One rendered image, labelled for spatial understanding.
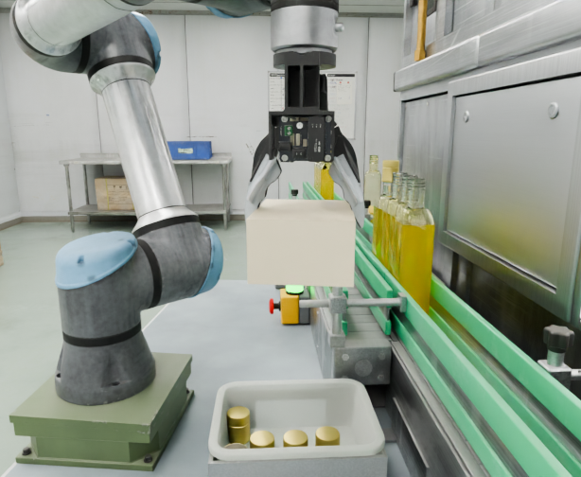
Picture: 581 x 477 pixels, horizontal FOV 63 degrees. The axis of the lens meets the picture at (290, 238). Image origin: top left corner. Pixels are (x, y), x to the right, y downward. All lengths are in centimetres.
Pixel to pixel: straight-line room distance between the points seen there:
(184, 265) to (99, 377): 21
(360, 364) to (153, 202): 43
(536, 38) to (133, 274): 68
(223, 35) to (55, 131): 257
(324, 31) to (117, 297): 46
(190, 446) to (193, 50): 627
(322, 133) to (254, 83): 620
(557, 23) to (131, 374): 78
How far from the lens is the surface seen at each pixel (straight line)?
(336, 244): 53
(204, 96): 674
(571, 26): 75
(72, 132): 715
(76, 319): 76
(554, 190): 73
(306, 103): 55
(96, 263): 72
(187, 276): 80
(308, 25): 54
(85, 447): 80
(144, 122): 88
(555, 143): 74
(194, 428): 85
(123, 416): 76
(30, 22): 84
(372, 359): 80
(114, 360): 78
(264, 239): 53
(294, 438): 70
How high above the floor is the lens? 122
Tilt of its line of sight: 13 degrees down
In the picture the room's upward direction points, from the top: straight up
